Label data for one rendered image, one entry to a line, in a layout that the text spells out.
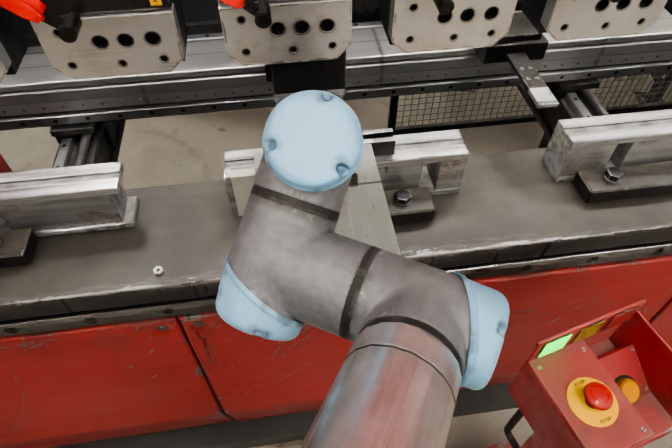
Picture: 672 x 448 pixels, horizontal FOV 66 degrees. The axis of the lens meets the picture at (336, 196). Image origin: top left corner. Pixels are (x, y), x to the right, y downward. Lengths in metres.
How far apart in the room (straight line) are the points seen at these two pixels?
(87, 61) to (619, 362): 0.89
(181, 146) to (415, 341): 2.08
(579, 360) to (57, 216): 0.84
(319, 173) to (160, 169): 1.93
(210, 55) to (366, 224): 0.50
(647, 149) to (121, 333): 0.95
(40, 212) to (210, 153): 1.44
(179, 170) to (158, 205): 1.33
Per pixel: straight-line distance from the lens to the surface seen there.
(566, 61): 1.18
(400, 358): 0.32
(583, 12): 0.74
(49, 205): 0.90
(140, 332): 0.95
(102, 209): 0.89
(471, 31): 0.69
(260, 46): 0.64
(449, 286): 0.38
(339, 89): 0.73
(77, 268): 0.89
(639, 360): 1.01
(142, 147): 2.40
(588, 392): 0.86
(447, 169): 0.86
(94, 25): 0.65
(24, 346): 1.02
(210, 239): 0.85
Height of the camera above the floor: 1.54
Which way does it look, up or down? 49 degrees down
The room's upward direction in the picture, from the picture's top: straight up
